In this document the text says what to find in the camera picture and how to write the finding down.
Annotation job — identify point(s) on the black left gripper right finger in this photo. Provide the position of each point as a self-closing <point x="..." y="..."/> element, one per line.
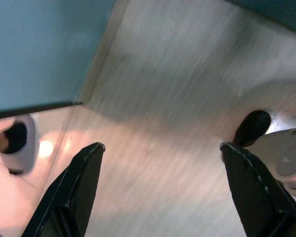
<point x="256" y="197"/>

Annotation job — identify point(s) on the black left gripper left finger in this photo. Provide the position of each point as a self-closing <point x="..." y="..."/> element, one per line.
<point x="74" y="187"/>

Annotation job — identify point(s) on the grey slide slipper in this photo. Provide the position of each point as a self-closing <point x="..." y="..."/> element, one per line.
<point x="30" y="148"/>

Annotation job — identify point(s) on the beige baseboard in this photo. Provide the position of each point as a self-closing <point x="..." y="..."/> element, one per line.
<point x="102" y="54"/>

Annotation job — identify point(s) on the dark teal bed frame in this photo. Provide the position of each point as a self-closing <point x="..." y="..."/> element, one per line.
<point x="281" y="12"/>

